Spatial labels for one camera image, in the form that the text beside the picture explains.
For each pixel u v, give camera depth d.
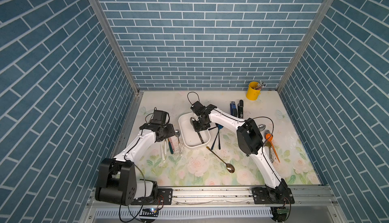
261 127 0.96
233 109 1.08
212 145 0.91
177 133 0.95
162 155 0.87
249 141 0.59
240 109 1.08
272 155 0.87
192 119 1.00
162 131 0.66
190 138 0.94
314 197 0.75
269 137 0.95
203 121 0.75
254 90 1.08
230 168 0.83
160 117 0.69
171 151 0.89
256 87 1.07
